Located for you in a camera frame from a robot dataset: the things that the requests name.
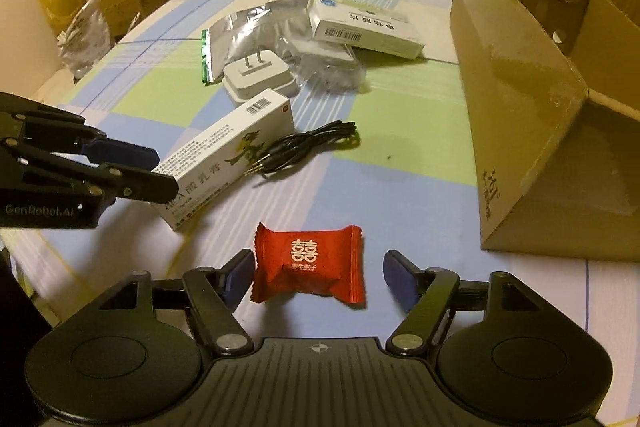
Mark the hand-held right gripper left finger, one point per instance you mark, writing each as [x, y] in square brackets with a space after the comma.
[240, 276]

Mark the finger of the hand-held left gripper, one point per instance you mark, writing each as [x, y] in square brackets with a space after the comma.
[125, 152]
[150, 189]

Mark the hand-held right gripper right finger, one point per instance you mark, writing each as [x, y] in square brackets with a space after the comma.
[397, 278]

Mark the red candy packet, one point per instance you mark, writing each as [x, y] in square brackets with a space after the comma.
[305, 269]

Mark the white ointment box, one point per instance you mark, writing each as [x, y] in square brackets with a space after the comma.
[215, 157]

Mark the silver foil bag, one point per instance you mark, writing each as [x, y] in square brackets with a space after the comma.
[240, 32]

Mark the large cardboard box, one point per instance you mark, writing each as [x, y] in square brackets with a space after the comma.
[525, 107]

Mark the clear bag with white pad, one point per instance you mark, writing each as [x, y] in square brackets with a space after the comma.
[327, 69]

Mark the checkered cloth desktop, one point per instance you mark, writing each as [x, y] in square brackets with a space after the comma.
[400, 157]

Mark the crumpled clear plastic bag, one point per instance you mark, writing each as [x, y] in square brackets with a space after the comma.
[85, 42]

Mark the white power adapter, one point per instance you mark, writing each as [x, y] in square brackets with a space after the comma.
[260, 79]

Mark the white medicine box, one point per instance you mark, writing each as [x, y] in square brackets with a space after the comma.
[360, 27]

